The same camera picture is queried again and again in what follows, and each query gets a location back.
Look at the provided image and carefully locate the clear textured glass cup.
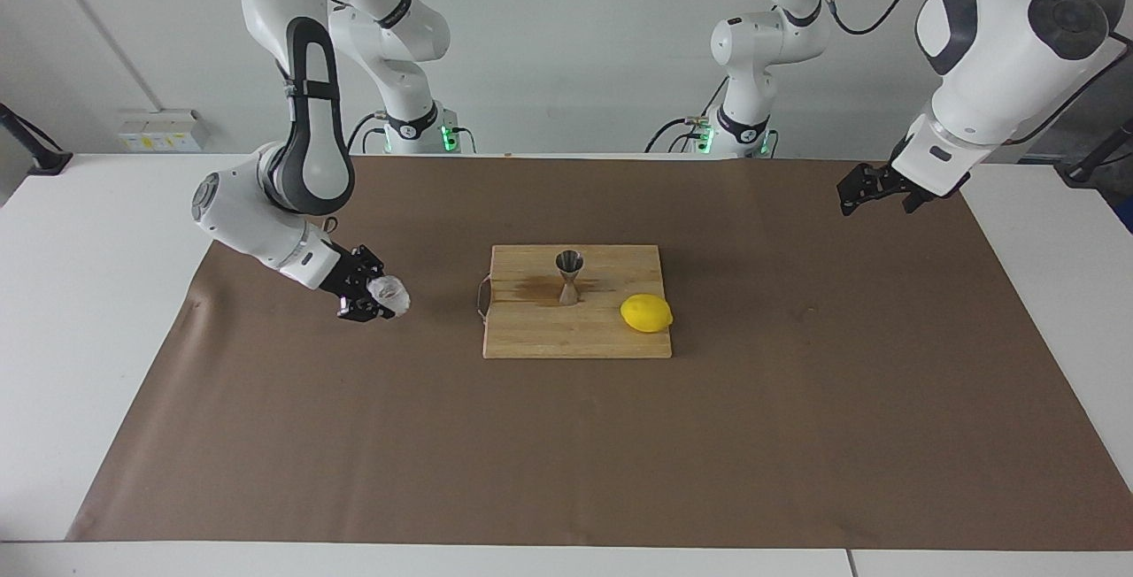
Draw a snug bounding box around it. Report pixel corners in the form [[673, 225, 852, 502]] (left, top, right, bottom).
[[367, 274, 411, 319]]

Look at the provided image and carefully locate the steel double jigger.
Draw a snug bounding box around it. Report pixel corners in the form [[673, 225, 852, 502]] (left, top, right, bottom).
[[555, 250, 584, 306]]

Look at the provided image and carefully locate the black stand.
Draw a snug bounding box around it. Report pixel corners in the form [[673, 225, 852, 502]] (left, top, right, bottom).
[[1062, 117, 1133, 185], [0, 104, 73, 176]]

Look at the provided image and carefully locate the wooden cutting board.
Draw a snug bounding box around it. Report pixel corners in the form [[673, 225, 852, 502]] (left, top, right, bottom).
[[475, 244, 673, 360]]

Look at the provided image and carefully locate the dark grey panel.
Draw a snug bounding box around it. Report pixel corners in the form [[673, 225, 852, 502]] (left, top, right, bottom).
[[1018, 44, 1133, 164]]

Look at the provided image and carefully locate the brown paper table mat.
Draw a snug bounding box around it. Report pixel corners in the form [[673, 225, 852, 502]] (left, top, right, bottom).
[[66, 155, 1133, 551]]

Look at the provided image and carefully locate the yellow lemon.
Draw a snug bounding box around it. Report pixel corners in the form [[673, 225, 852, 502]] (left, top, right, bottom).
[[620, 293, 674, 334]]

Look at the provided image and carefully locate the black right base cable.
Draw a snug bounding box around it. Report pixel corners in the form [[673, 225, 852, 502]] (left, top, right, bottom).
[[345, 111, 390, 156]]

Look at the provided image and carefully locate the black base cable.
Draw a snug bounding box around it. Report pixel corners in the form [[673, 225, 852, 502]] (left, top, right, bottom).
[[644, 73, 728, 154], [345, 111, 390, 156]]

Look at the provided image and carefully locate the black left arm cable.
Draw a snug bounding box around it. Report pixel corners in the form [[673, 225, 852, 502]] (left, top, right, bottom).
[[814, 0, 1133, 146]]

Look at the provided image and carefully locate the black left base cable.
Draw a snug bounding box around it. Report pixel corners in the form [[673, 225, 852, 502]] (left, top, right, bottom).
[[644, 73, 728, 154]]

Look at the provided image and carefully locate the white wall outlet box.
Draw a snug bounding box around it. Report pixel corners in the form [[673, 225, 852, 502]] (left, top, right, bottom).
[[118, 110, 209, 153]]

